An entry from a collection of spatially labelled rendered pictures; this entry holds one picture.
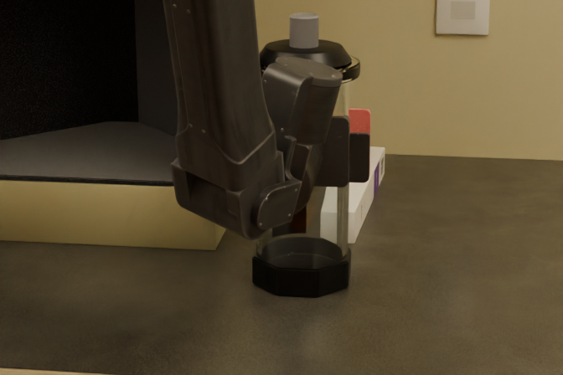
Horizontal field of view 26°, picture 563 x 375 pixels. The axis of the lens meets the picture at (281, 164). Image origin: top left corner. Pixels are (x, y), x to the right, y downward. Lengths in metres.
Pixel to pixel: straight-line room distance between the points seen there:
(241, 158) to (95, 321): 0.32
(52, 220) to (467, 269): 0.45
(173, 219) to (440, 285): 0.30
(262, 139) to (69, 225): 0.48
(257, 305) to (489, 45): 0.63
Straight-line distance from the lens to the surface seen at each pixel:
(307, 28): 1.15
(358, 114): 1.11
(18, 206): 1.36
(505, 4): 1.66
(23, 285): 1.25
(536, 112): 1.70
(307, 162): 1.01
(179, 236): 1.32
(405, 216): 1.43
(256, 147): 0.90
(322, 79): 0.97
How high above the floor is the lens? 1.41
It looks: 17 degrees down
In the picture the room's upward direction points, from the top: straight up
